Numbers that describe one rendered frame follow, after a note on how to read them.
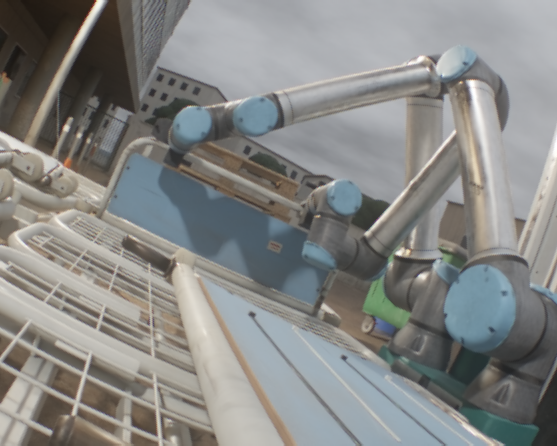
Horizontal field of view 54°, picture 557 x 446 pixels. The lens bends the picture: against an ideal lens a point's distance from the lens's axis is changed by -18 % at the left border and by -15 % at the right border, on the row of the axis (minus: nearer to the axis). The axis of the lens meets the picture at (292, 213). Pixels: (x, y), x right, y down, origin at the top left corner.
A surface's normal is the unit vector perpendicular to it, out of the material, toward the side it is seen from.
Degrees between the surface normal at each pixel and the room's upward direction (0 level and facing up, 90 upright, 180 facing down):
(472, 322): 94
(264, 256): 90
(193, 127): 83
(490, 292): 94
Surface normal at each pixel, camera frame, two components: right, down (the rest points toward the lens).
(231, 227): 0.22, 0.06
